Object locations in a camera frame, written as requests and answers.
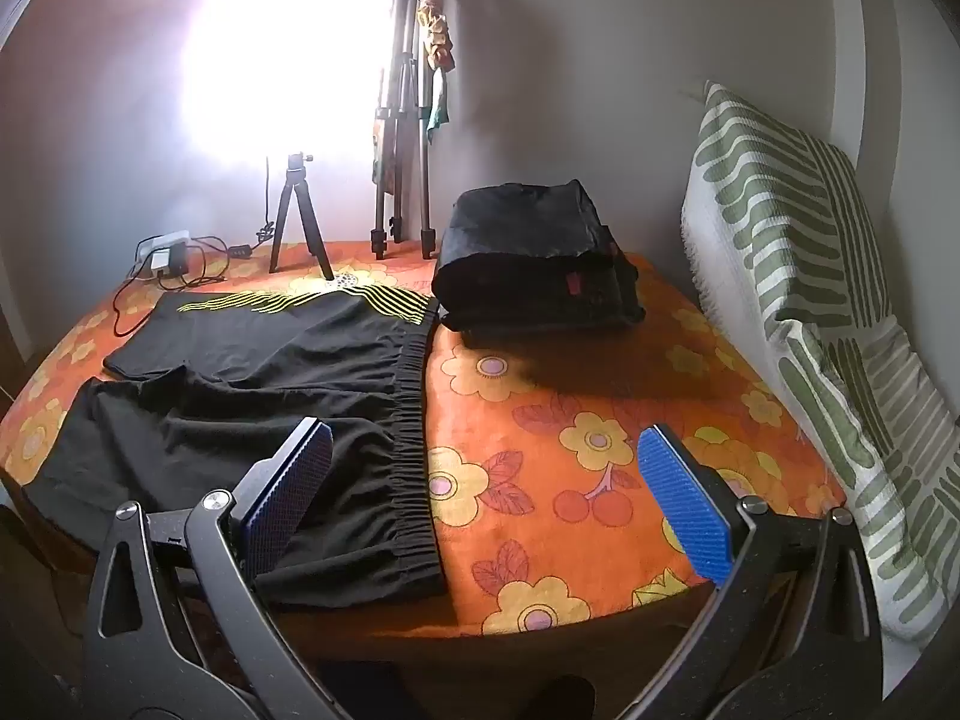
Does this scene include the green striped white pillow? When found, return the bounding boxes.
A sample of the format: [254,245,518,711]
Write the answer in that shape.
[679,81,890,331]
[765,315,960,642]

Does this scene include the colourful hanging cloth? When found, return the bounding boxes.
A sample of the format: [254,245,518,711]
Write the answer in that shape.
[401,0,456,143]

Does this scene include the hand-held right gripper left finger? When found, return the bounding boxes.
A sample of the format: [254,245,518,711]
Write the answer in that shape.
[84,416,353,720]

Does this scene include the bright lamp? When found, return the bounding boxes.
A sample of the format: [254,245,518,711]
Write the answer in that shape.
[180,0,406,158]

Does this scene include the thin black lamp cable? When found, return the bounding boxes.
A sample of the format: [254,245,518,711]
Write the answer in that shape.
[253,156,275,247]

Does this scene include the black pants with yellow stripes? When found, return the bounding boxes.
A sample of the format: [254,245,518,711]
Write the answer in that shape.
[21,289,449,608]

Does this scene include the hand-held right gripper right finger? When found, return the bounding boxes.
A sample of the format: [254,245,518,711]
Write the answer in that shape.
[622,424,893,720]

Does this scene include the thick black cable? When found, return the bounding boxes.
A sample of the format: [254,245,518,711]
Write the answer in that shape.
[112,236,230,338]

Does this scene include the small black tripod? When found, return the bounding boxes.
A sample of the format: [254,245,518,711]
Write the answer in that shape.
[268,152,335,282]

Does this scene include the tall metal tripod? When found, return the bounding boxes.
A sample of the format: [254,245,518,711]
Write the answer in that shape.
[371,0,440,262]

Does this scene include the orange floral bedsheet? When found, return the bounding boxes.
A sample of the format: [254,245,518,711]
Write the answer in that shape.
[0,240,848,638]

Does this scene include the stack of folded black clothes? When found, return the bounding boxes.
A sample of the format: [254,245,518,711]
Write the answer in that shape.
[433,180,647,350]

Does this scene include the white power strip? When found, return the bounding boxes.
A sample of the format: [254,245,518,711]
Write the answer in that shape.
[135,231,190,260]

